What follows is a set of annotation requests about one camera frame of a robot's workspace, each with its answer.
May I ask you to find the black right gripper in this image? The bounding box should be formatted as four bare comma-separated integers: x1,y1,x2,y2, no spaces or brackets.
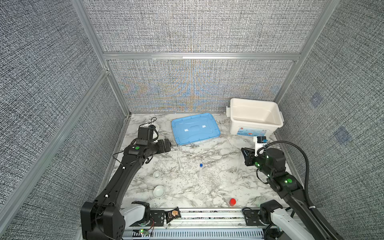
242,145,274,179

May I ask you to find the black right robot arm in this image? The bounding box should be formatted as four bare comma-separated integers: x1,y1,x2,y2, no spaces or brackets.
241,148,343,240

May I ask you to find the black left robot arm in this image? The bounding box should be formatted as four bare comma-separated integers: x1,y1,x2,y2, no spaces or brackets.
81,139,172,240

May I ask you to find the white alarm clock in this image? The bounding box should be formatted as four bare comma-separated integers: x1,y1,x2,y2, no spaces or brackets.
147,122,159,143

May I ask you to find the small white ceramic dish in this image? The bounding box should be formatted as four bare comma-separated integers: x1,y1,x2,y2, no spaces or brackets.
153,171,161,179

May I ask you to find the blue plastic bin lid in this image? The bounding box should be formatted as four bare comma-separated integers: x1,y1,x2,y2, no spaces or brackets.
172,113,221,146

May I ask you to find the white plastic storage bin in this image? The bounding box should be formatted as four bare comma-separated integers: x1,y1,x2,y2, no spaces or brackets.
226,98,284,138

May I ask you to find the red capped vial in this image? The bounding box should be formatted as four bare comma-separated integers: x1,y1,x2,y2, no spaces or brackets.
229,198,237,207

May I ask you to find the small circuit board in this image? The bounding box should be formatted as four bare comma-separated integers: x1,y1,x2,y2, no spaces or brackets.
165,207,181,224

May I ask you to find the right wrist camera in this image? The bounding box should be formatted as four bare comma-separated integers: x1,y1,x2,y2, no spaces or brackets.
254,136,268,156

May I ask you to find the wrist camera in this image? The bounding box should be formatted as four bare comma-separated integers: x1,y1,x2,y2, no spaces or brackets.
136,127,153,146
254,136,268,156

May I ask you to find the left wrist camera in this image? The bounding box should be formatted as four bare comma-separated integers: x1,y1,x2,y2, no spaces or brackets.
136,127,153,146

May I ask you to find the aluminium front rail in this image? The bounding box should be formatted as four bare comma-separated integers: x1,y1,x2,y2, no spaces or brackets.
77,207,331,240

